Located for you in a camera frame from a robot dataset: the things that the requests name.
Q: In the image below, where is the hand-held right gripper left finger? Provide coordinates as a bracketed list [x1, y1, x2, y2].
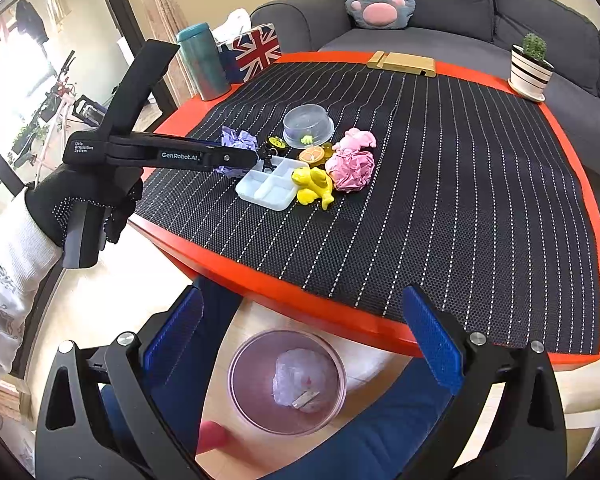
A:
[34, 285, 206, 480]

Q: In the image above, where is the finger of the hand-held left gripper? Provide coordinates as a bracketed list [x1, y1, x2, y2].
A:
[202, 147, 259, 173]
[180, 135, 227, 151]

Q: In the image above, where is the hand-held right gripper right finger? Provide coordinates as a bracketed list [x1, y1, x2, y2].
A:
[402, 284, 567, 480]

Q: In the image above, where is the purple paper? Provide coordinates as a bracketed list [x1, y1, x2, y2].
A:
[219, 126, 260, 179]

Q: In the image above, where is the small black toy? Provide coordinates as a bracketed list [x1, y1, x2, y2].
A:
[257, 146, 281, 173]

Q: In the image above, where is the white compartment tray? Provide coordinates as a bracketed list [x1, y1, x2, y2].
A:
[235, 155, 306, 208]

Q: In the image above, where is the yellow rubber toy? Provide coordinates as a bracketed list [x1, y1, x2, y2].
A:
[291, 166, 336, 210]

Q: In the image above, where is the translucent pink bin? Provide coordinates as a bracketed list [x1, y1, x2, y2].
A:
[227, 330, 348, 436]

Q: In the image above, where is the pink paper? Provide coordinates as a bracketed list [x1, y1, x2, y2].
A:
[325, 147, 376, 193]

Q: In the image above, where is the pink pig toy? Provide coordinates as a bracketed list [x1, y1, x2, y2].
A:
[332, 128, 376, 153]

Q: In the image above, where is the person's left forearm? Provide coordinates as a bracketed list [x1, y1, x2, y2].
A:
[0, 187, 63, 383]

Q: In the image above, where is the person's left hand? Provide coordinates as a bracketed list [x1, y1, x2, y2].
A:
[24, 162, 144, 248]

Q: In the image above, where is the stroller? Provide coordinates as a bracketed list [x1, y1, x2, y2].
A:
[30, 50, 117, 161]

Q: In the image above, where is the person's left leg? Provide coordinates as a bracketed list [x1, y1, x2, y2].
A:
[100, 277, 244, 480]

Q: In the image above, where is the person's leg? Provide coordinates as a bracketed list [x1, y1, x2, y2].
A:
[100, 277, 244, 480]
[270, 360, 462, 480]

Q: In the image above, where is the teal thermos bottle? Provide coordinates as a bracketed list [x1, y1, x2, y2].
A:
[176, 23, 232, 102]

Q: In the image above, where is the clear plastic bowl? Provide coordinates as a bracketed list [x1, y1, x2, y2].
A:
[282, 103, 335, 150]

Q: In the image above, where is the flag print tissue box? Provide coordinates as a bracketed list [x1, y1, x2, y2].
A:
[216, 23, 283, 83]

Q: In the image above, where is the person's right leg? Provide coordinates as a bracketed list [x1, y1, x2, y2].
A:
[270, 360, 462, 480]

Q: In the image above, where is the pink slipper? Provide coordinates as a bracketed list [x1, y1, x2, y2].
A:
[196, 420, 236, 458]

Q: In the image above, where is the white tissue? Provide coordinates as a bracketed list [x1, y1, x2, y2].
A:
[224, 8, 253, 41]

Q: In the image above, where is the clear plastic bag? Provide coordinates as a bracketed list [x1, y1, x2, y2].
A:
[272, 347, 333, 413]

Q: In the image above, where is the black striped table mat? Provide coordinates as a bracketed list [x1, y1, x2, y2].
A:
[130, 57, 600, 356]

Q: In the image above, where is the black hanging coat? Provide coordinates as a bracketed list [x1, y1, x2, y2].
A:
[15, 0, 49, 47]

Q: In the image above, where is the wooden phone stand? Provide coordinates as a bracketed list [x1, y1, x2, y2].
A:
[366, 51, 437, 78]

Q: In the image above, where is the grey paw cushion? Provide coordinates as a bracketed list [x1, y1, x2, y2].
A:
[345, 0, 416, 29]

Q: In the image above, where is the potted cactus striped pot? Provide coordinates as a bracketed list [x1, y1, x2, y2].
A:
[508, 32, 556, 103]

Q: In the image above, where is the grey sofa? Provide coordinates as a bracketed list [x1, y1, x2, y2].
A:
[250, 0, 600, 173]

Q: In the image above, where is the black door frame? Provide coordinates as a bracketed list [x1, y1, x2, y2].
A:
[99, 0, 181, 111]

